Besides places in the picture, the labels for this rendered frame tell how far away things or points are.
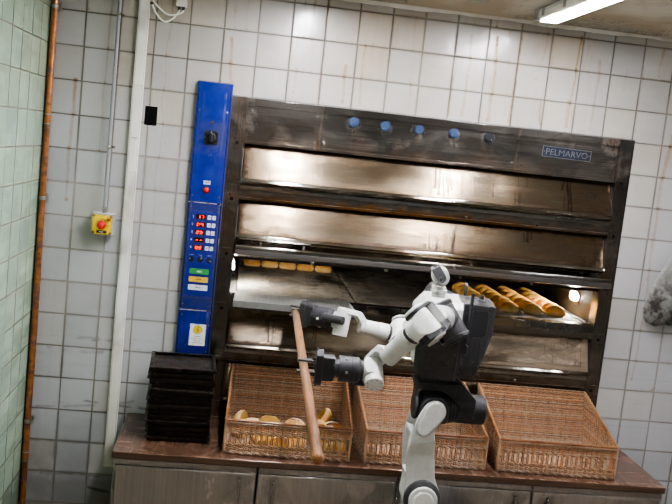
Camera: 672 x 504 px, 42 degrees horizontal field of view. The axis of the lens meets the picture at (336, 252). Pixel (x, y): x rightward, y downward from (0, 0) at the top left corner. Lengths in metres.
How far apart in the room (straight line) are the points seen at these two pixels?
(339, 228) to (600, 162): 1.31
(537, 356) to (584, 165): 0.96
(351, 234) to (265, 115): 0.69
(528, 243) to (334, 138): 1.07
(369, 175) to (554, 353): 1.28
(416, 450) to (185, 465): 1.00
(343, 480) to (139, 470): 0.86
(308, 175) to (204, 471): 1.41
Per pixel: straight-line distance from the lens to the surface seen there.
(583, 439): 4.57
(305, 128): 4.15
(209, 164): 4.10
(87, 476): 4.50
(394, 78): 4.19
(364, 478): 3.90
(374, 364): 3.00
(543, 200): 4.37
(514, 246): 4.35
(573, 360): 4.56
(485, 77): 4.28
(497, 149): 4.31
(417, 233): 4.24
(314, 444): 2.25
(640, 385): 4.73
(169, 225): 4.16
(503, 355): 4.43
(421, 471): 3.50
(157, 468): 3.86
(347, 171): 4.16
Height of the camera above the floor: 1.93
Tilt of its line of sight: 7 degrees down
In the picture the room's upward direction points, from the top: 6 degrees clockwise
